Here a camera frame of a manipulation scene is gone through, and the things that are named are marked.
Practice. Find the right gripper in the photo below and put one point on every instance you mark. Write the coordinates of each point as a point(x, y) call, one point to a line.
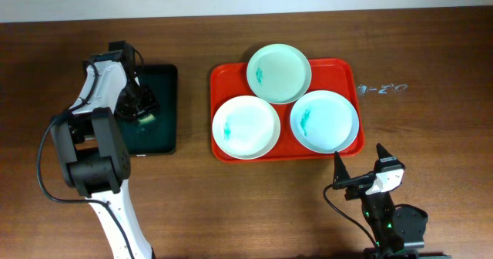
point(357, 181)

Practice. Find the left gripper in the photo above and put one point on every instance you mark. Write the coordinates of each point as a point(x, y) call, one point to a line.
point(142, 107)

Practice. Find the green yellow scrub sponge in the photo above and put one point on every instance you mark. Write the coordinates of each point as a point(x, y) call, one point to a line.
point(146, 119)

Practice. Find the cream white plate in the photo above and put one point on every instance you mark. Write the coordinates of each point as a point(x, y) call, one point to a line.
point(246, 127)

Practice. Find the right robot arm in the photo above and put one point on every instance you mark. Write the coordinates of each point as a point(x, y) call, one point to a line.
point(396, 230)

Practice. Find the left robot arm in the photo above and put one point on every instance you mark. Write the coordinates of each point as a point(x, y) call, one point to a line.
point(92, 153)

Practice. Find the black rectangular tray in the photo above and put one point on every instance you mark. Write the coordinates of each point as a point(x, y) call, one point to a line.
point(158, 137)

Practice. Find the red plastic tray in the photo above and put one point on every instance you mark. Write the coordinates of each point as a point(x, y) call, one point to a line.
point(229, 80)

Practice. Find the light blue plate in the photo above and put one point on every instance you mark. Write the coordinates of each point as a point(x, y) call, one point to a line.
point(324, 122)

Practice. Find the mint green plate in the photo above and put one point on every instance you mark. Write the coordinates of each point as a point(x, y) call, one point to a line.
point(278, 73)

